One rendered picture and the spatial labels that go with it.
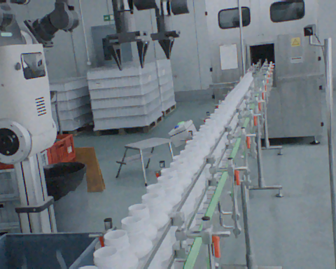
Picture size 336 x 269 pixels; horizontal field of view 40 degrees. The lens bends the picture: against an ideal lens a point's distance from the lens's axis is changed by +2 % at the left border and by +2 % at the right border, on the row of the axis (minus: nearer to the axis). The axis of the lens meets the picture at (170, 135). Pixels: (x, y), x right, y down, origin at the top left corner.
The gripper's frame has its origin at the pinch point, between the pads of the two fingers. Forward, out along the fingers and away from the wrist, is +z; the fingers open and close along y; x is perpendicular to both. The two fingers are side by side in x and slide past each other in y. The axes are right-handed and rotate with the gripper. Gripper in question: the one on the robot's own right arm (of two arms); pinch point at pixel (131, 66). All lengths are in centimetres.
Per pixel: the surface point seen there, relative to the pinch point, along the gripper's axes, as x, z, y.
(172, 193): -31.8, 26.9, 15.6
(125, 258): -61, 27, 15
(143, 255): -56, 29, 16
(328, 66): 133, 17, 64
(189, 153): -8.4, 24.0, 15.3
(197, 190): -8.8, 34.0, 16.6
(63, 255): -9, 52, -25
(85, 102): 703, 84, -329
